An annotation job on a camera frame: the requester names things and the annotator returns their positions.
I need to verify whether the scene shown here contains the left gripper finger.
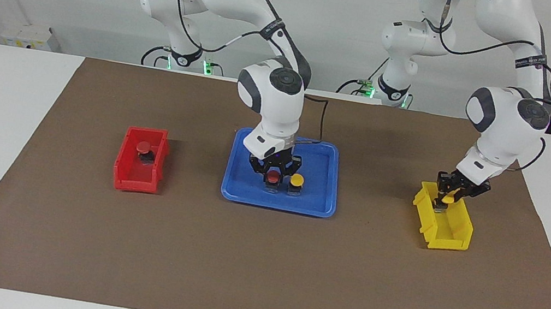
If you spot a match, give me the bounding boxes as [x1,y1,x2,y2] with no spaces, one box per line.
[453,188,476,210]
[431,170,454,213]

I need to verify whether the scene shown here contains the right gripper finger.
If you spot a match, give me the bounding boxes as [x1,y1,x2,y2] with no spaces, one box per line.
[246,152,271,181]
[283,153,304,182]

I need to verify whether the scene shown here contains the yellow push button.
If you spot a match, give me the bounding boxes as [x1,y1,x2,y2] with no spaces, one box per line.
[286,173,306,198]
[437,187,463,213]

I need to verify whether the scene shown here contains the red push button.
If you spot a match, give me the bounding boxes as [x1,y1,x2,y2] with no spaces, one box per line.
[263,170,284,195]
[134,140,158,165]

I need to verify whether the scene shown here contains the yellow plastic bin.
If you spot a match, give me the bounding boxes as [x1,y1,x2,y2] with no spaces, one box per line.
[406,177,481,256]

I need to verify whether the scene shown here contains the blue plastic tray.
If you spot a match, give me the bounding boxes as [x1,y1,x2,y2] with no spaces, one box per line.
[219,125,347,220]

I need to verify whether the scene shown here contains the brown paper table mat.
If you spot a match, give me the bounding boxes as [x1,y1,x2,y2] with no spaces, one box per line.
[0,44,551,309]

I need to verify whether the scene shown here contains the red plastic bin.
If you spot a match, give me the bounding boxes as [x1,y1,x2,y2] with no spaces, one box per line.
[110,123,175,198]

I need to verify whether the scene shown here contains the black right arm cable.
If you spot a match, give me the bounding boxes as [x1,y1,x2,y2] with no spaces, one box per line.
[127,0,346,146]

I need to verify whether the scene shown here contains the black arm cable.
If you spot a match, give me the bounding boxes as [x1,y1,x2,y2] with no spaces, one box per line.
[127,0,346,146]
[395,0,551,177]

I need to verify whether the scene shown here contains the black base cable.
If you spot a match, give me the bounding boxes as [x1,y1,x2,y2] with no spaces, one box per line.
[336,55,387,101]
[140,43,171,69]

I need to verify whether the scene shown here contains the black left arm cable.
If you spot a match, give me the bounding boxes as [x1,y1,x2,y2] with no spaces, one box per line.
[395,0,551,177]

